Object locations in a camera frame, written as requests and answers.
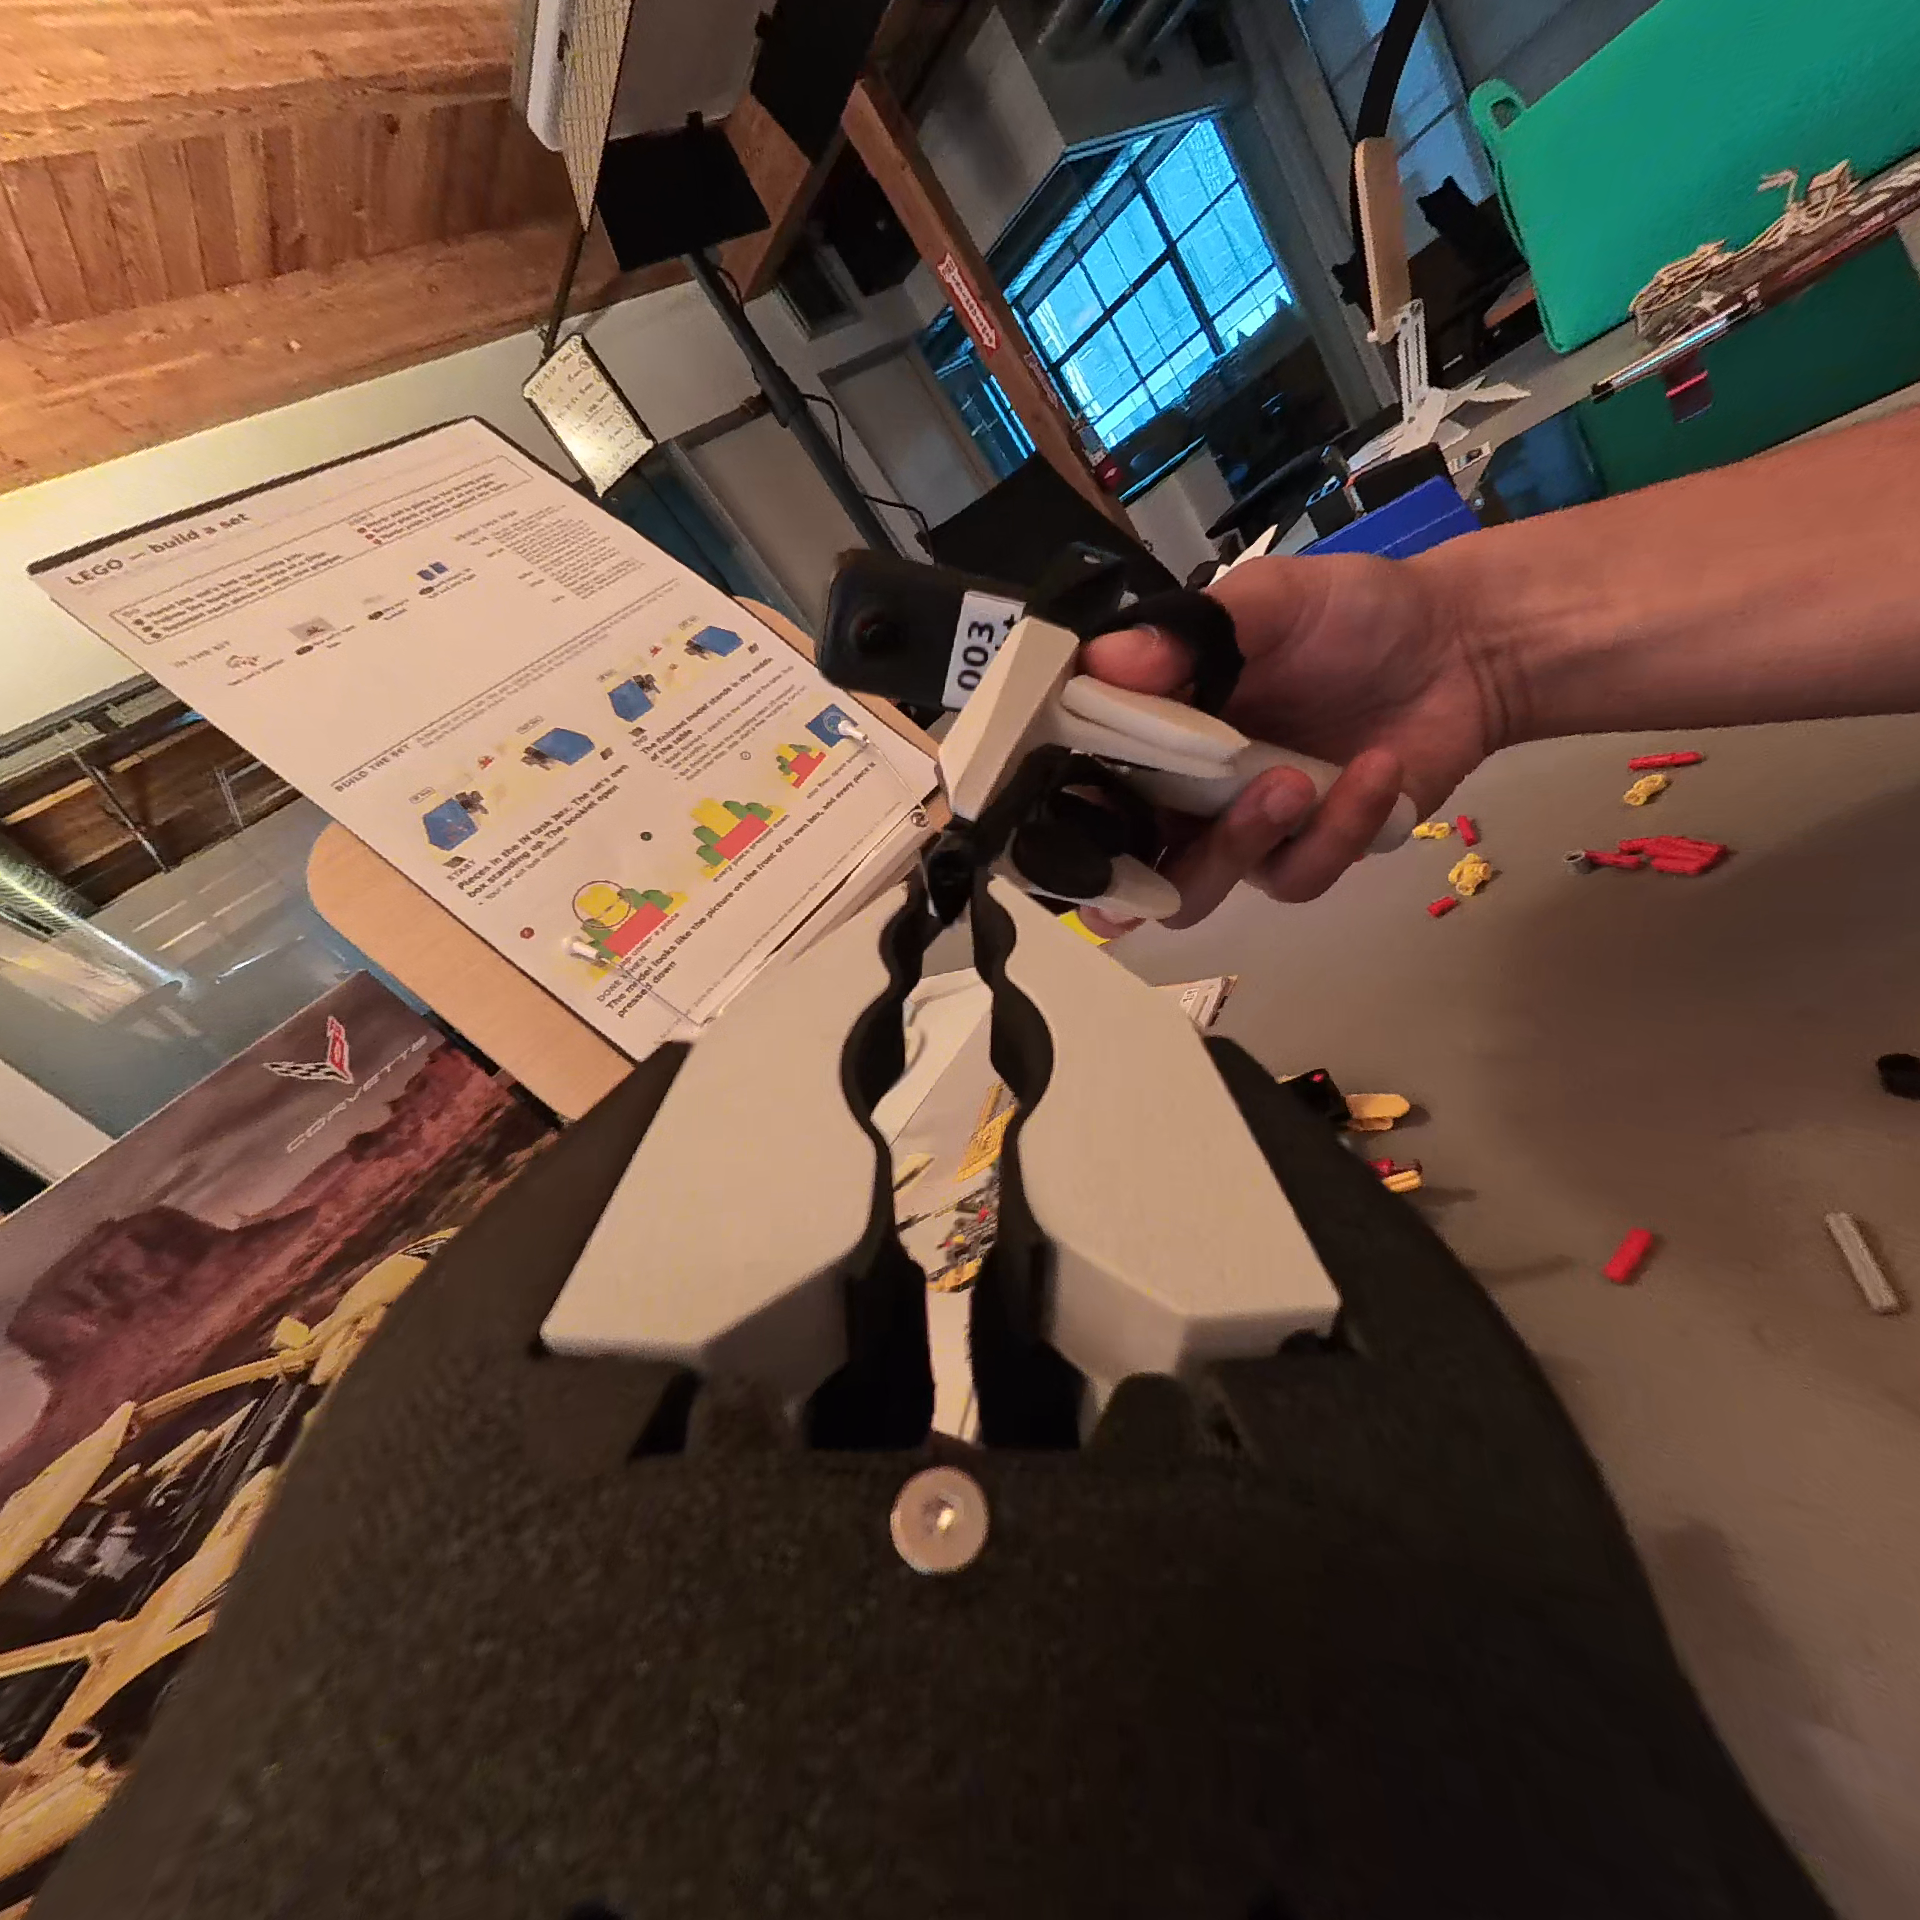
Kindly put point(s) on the blue storage bin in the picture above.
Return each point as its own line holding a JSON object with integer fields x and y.
{"x": 1396, "y": 521}

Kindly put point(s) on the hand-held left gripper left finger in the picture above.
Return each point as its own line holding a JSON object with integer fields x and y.
{"x": 721, "y": 1185}

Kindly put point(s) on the small whiteboard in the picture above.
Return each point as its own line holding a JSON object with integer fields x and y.
{"x": 589, "y": 413}

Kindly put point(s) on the person's right hand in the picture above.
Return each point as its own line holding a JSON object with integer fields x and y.
{"x": 1382, "y": 675}

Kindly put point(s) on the yellow toy brick car model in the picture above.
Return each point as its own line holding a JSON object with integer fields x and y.
{"x": 1373, "y": 1109}

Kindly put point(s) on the scattered small toy brick pieces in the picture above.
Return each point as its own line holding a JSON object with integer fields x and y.
{"x": 1665, "y": 855}

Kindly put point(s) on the toy car set box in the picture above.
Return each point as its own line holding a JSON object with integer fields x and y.
{"x": 150, "y": 1276}

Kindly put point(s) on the printed instruction sheet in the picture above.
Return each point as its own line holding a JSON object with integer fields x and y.
{"x": 452, "y": 675}

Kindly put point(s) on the open instruction booklet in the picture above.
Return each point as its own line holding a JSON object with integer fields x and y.
{"x": 944, "y": 1049}

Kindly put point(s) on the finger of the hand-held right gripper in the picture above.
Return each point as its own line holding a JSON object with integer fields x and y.
{"x": 1013, "y": 704}

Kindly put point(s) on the large paned window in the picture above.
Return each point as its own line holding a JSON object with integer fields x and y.
{"x": 1156, "y": 285}

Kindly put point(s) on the grey hanging heater unit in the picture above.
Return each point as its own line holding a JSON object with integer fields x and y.
{"x": 662, "y": 60}

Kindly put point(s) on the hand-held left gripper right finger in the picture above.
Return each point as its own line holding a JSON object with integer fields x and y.
{"x": 1172, "y": 1185}

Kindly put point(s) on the person's right forearm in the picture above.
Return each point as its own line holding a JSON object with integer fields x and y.
{"x": 1725, "y": 587}

